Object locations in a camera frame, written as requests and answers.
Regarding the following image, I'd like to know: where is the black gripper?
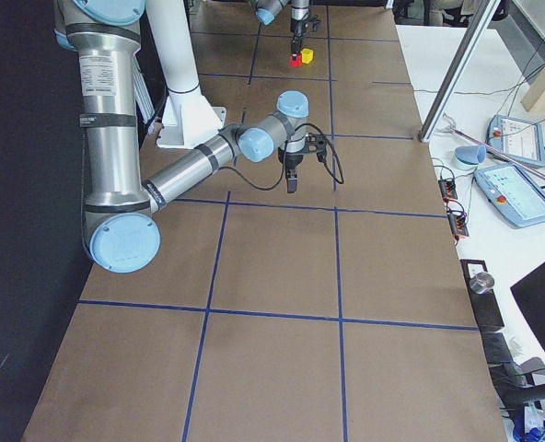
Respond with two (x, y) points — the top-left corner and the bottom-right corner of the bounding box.
(277, 148), (304, 193)
(290, 17), (307, 57)

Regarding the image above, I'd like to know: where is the yellow wooden block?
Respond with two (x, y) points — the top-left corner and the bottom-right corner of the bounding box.
(300, 48), (314, 64)

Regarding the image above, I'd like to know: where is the red wooden block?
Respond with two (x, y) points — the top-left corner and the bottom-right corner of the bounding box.
(290, 53), (302, 67)

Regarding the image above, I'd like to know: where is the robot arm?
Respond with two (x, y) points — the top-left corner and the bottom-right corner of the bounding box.
(54, 1), (309, 273)
(249, 0), (318, 63)

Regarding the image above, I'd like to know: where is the brown paper table cover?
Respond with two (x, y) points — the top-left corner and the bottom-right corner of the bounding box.
(24, 2), (506, 441)

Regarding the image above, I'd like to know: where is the orange black connector box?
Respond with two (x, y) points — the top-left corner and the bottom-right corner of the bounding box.
(437, 178), (458, 202)

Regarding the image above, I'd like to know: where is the long grabber stick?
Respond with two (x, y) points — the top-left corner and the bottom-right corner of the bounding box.
(440, 113), (545, 181)

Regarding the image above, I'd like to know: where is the mint green tape roll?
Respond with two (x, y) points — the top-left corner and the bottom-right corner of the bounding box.
(453, 157), (481, 171)

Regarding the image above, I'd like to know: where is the light blue cup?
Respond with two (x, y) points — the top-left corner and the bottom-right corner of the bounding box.
(454, 145), (487, 166)

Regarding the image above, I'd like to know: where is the near teach pendant tablet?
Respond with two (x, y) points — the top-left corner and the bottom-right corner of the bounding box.
(474, 164), (545, 228)

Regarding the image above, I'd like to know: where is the teach pendant tablet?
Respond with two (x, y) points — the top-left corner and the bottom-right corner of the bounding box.
(486, 114), (545, 167)
(474, 164), (545, 228)

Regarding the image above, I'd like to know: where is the metal cup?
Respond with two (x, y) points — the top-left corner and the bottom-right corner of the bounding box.
(469, 272), (495, 295)

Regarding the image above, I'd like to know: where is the black box on table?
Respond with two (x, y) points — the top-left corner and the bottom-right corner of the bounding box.
(460, 259), (504, 332)

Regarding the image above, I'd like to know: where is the far teach pendant tablet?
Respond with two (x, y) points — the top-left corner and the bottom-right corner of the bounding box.
(486, 114), (545, 167)

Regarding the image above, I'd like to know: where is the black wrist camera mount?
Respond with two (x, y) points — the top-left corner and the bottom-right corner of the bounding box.
(305, 15), (320, 32)
(298, 134), (330, 163)

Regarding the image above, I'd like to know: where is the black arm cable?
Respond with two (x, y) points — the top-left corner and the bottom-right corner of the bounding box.
(216, 122), (346, 192)

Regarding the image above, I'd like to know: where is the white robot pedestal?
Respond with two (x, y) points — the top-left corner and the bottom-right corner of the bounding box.
(145, 0), (223, 149)

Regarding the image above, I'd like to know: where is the aluminium frame post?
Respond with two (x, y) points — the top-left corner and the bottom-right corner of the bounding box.
(418, 0), (499, 143)

